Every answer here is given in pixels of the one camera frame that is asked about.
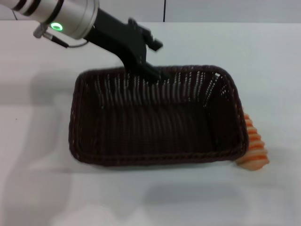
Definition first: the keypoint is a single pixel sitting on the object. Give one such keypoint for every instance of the black woven rectangular basket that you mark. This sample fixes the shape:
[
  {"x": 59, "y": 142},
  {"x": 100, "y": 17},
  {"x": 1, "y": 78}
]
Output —
[{"x": 164, "y": 131}]

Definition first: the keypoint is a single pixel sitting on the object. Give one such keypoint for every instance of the orange striped bread roll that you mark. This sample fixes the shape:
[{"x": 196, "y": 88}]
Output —
[{"x": 255, "y": 155}]

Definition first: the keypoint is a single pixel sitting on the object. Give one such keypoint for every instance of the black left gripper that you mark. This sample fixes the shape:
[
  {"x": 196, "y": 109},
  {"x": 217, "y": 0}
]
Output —
[{"x": 122, "y": 40}]

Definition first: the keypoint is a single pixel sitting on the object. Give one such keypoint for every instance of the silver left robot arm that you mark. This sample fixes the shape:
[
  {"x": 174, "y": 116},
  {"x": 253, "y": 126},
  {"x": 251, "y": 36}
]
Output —
[{"x": 70, "y": 14}]

